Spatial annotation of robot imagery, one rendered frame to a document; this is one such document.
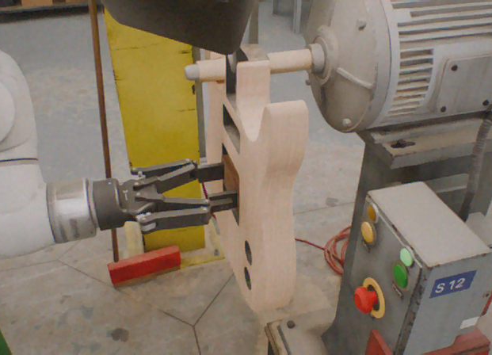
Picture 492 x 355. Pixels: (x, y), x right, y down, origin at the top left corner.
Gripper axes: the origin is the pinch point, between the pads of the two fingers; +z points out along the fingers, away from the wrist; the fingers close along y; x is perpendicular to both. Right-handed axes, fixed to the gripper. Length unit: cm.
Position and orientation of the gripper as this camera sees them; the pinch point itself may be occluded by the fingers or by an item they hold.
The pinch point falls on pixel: (228, 184)
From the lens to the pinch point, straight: 74.8
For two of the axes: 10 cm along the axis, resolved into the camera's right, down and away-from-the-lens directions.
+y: 2.9, 5.8, -7.6
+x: 0.2, -8.0, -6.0
